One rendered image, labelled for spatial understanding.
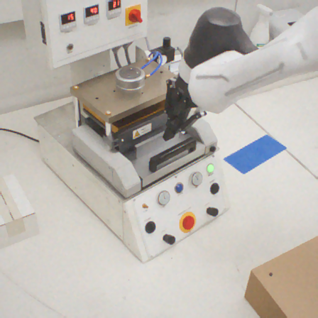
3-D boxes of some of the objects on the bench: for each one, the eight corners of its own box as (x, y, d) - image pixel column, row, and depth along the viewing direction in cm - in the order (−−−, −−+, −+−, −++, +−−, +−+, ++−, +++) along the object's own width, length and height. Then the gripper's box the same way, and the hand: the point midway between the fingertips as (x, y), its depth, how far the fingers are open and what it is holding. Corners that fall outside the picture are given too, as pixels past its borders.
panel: (148, 259, 133) (130, 199, 126) (226, 209, 148) (214, 152, 141) (153, 262, 131) (135, 201, 125) (231, 211, 146) (218, 153, 140)
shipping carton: (-21, 206, 145) (-27, 185, 140) (21, 194, 150) (16, 172, 145) (-5, 250, 133) (-12, 228, 127) (40, 235, 138) (35, 214, 132)
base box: (42, 161, 162) (35, 119, 151) (131, 120, 181) (131, 79, 170) (143, 264, 132) (143, 221, 121) (238, 202, 151) (247, 160, 140)
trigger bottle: (242, 59, 210) (250, 4, 194) (256, 55, 214) (265, 1, 198) (255, 68, 205) (264, 13, 189) (269, 64, 208) (280, 9, 192)
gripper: (165, 61, 110) (142, 124, 129) (201, 101, 106) (172, 162, 125) (190, 51, 114) (164, 114, 133) (226, 91, 110) (194, 150, 129)
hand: (171, 129), depth 126 cm, fingers closed
